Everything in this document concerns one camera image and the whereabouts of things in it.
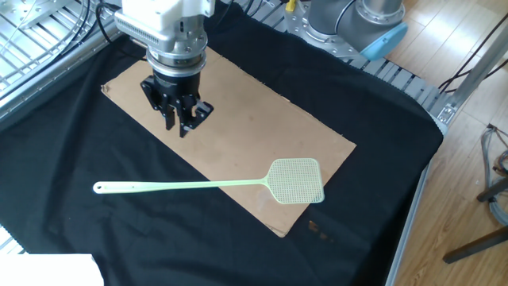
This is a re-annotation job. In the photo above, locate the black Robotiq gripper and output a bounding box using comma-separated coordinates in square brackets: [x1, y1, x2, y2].
[139, 68, 215, 139]

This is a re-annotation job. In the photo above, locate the pale green plastic flyswatter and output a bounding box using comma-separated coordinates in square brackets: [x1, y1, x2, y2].
[92, 157, 325, 205]

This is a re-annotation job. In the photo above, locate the brown cardboard sheet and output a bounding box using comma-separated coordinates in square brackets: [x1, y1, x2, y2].
[101, 47, 357, 238]

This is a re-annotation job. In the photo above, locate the black table cloth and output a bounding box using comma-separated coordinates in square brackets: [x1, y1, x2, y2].
[0, 3, 445, 286]

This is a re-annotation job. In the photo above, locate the white paper sheet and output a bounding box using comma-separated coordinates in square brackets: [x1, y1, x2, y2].
[0, 253, 105, 286]

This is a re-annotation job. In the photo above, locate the dark wooden leg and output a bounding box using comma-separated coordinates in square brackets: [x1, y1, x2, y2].
[442, 226, 508, 265]
[475, 176, 508, 203]

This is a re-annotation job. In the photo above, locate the black gripper cable bundle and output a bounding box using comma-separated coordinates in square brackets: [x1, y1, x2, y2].
[94, 2, 124, 45]

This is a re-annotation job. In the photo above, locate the silver metal bracket plate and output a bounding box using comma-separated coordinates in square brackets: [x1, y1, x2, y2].
[17, 0, 76, 31]

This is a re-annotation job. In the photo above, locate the aluminium frame post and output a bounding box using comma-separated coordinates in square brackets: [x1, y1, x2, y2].
[435, 21, 508, 125]

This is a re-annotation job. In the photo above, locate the grey cable bundle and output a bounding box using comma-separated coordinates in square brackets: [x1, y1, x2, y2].
[479, 123, 508, 227]

